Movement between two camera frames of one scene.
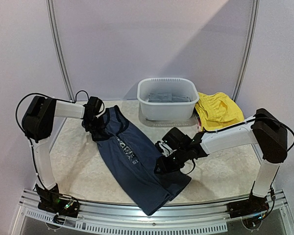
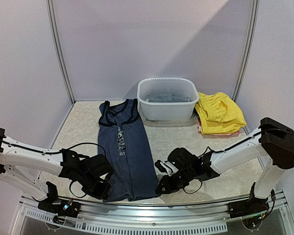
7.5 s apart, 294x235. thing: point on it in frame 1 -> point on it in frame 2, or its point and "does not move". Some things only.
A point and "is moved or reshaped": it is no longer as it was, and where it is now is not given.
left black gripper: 100,127 -> 102,194
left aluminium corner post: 58,48 does not move
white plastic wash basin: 167,99 does not move
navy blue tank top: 131,161 is moved or reshaped
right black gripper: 165,164 -> 166,185
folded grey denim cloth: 167,97 does not move
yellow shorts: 218,110 does not move
